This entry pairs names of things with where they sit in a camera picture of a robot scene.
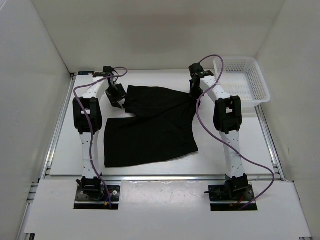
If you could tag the blue label sticker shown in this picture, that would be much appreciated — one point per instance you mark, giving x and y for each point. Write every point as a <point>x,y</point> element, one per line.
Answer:
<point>85,73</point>

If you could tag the white plastic basket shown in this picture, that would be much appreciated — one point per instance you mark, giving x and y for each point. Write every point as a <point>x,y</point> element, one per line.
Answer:
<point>242,76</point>

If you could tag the aluminium frame rail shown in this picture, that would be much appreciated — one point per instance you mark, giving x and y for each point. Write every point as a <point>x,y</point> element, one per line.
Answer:
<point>161,201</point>

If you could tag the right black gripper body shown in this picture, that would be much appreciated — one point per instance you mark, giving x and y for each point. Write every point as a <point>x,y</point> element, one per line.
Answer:
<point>195,91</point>

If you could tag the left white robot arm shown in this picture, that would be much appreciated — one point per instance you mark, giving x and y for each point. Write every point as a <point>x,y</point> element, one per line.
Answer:
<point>88,121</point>

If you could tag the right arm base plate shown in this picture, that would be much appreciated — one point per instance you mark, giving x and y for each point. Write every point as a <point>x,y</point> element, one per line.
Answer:
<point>221,201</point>

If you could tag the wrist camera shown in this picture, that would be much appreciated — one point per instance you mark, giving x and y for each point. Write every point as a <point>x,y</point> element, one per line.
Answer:
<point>108,70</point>
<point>195,68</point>

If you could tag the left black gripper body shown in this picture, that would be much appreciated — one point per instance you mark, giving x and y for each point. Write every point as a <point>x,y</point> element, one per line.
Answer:
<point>116,93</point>

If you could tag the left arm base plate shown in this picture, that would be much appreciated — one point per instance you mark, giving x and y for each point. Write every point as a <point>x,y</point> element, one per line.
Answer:
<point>84,201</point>

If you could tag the black shorts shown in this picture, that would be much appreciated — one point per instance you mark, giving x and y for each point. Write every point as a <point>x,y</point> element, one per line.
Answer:
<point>161,128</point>

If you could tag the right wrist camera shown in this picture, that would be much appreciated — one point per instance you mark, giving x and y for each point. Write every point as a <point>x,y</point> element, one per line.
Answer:
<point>195,68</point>

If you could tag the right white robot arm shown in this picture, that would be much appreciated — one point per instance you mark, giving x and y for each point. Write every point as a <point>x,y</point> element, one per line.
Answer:
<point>227,120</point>

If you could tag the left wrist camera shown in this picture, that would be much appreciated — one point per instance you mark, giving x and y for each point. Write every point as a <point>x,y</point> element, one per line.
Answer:
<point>108,70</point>

